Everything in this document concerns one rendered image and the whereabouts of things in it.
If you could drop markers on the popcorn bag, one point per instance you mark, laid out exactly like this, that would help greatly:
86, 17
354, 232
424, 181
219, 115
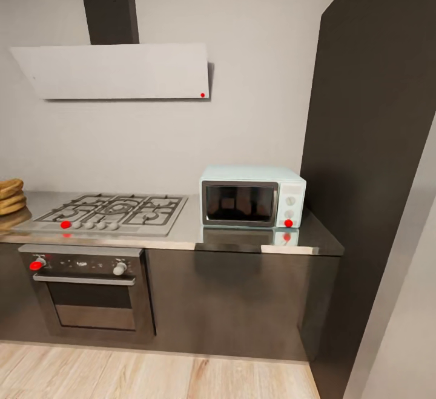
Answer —
12, 197

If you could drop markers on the oven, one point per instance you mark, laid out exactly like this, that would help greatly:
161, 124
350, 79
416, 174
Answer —
94, 292

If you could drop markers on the fridge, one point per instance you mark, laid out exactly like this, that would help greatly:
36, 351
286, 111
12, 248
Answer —
369, 162

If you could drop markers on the range hood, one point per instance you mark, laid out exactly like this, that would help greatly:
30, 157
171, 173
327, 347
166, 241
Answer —
115, 65

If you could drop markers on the microwave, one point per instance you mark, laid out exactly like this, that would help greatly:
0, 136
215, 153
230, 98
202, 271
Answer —
251, 195

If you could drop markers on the burner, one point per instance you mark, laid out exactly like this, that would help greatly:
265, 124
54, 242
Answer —
111, 213

